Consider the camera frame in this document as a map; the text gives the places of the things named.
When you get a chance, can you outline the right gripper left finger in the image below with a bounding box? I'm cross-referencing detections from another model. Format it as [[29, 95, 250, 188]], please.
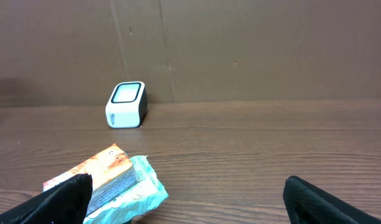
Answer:
[[0, 174, 93, 224]]

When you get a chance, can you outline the white barcode scanner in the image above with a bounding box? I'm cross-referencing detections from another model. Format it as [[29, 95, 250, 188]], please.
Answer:
[[105, 82, 148, 129]]

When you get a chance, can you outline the teal orange tissue pack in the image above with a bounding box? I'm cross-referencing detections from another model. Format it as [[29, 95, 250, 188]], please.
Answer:
[[43, 144, 168, 224]]

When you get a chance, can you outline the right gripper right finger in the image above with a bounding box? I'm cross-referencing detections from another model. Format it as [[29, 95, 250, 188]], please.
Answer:
[[283, 176, 381, 224]]

